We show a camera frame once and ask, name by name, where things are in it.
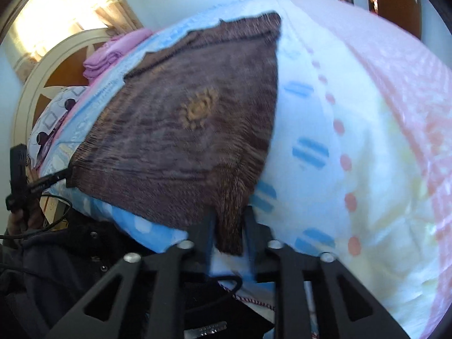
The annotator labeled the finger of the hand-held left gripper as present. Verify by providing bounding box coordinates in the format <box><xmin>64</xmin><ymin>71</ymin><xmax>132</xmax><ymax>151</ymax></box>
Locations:
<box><xmin>30</xmin><ymin>168</ymin><xmax>73</xmax><ymax>195</ymax></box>

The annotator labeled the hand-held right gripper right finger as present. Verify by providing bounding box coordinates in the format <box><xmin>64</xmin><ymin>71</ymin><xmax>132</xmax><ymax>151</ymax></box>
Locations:
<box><xmin>244</xmin><ymin>207</ymin><xmax>412</xmax><ymax>339</ymax></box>

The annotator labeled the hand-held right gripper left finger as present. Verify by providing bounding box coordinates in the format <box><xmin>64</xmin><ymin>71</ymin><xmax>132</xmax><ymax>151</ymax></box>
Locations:
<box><xmin>46</xmin><ymin>215</ymin><xmax>218</xmax><ymax>339</ymax></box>

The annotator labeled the brown knitted sweater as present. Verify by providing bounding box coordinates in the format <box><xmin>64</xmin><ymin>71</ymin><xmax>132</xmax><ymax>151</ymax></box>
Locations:
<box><xmin>69</xmin><ymin>12</ymin><xmax>283</xmax><ymax>257</ymax></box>

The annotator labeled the person's left hand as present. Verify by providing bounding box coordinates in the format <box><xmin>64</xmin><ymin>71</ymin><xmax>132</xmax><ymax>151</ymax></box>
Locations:
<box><xmin>5</xmin><ymin>169</ymin><xmax>46</xmax><ymax>238</ymax></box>

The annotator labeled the patterned grey pillow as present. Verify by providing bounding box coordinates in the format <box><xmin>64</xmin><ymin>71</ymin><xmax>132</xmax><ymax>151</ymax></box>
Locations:
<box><xmin>28</xmin><ymin>85</ymin><xmax>90</xmax><ymax>170</ymax></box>

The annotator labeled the cream and wood headboard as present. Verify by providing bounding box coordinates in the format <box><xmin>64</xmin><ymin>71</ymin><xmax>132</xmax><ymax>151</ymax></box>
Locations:
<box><xmin>12</xmin><ymin>27</ymin><xmax>117</xmax><ymax>145</ymax></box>

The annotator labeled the folded pink blanket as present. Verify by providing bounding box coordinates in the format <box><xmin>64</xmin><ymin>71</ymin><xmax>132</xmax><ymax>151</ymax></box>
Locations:
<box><xmin>83</xmin><ymin>28</ymin><xmax>154</xmax><ymax>80</ymax></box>

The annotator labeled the printed bed sheet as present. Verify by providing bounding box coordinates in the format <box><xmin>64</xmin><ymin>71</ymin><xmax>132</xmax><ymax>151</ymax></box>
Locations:
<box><xmin>35</xmin><ymin>0</ymin><xmax>452</xmax><ymax>339</ymax></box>

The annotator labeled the beige patterned curtain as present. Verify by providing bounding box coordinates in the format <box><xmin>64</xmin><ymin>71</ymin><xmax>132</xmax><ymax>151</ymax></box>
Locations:
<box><xmin>7</xmin><ymin>0</ymin><xmax>144</xmax><ymax>68</ymax></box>

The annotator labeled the brown wooden door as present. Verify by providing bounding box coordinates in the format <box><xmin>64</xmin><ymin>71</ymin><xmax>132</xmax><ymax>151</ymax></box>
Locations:
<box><xmin>364</xmin><ymin>0</ymin><xmax>422</xmax><ymax>39</ymax></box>

